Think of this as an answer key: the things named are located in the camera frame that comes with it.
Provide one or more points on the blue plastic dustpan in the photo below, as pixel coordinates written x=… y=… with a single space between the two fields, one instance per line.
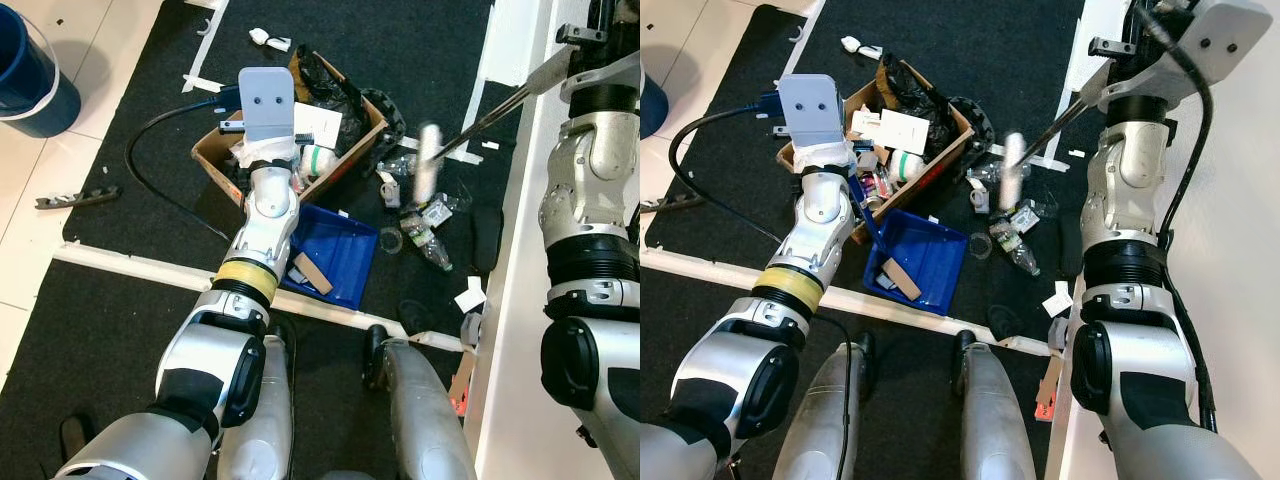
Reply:
x=345 y=250
x=935 y=260

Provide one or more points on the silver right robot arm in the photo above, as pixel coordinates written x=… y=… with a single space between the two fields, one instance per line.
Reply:
x=590 y=200
x=1130 y=200

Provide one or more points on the clear crushed plastic bottle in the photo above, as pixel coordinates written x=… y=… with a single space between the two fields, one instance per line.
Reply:
x=985 y=175
x=400 y=165

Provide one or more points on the white and green bottle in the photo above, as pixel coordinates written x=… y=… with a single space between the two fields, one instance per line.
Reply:
x=320 y=162
x=907 y=166

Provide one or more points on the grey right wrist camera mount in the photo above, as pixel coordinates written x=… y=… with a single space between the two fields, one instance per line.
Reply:
x=610 y=78
x=1225 y=35

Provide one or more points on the silver left robot leg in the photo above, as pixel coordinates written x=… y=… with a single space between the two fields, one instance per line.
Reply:
x=830 y=420
x=260 y=420

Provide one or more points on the brown cardboard box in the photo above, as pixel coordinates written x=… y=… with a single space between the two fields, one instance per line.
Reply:
x=945 y=150
x=355 y=145

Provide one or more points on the brown cardboard strip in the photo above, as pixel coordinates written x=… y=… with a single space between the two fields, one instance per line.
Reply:
x=902 y=278
x=312 y=273

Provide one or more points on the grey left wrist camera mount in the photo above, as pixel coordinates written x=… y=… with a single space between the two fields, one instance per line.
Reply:
x=268 y=105
x=808 y=110

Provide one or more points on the crumpled clear plastic packaging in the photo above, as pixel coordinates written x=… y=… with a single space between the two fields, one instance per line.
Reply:
x=1030 y=218
x=445 y=208

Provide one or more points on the white crumpled wrapper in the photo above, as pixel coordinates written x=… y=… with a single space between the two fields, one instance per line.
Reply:
x=270 y=40
x=860 y=46

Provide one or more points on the small black cloth lump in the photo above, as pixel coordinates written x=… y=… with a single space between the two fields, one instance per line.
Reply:
x=1002 y=322
x=415 y=318

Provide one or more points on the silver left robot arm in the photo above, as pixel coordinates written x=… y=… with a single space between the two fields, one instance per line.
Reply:
x=815 y=230
x=250 y=230

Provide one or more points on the cardboard piece with red mark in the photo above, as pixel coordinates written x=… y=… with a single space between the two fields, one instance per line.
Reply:
x=1048 y=390
x=462 y=385

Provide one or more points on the white paper scrap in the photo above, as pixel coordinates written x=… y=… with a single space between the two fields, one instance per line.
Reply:
x=470 y=300
x=1057 y=305

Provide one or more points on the black oval pad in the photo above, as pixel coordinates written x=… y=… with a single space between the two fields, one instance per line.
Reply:
x=485 y=240
x=1071 y=245

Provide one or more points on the black notched bar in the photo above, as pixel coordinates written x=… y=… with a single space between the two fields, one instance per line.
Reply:
x=75 y=198
x=650 y=204

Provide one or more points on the blue bucket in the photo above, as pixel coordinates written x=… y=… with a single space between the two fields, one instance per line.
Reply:
x=652 y=105
x=35 y=85

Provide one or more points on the silver right robot leg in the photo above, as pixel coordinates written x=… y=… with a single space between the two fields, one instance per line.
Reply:
x=1000 y=420
x=425 y=420

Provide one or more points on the silver robot leg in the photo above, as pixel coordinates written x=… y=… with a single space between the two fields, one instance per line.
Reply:
x=1000 y=420
x=425 y=420
x=830 y=420
x=260 y=420

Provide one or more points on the black plastic bag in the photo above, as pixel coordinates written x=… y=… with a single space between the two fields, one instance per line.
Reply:
x=325 y=85
x=915 y=92

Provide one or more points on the white paper sheet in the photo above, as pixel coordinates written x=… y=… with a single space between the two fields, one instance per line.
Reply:
x=905 y=130
x=318 y=122

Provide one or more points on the clear bottle with green label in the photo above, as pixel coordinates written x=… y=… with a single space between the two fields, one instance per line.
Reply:
x=1015 y=250
x=428 y=243

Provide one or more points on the small white cup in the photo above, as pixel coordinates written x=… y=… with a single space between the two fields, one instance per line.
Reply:
x=388 y=190
x=978 y=198

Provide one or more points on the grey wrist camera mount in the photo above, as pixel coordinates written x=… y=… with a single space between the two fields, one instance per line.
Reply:
x=808 y=110
x=1225 y=35
x=610 y=78
x=268 y=105

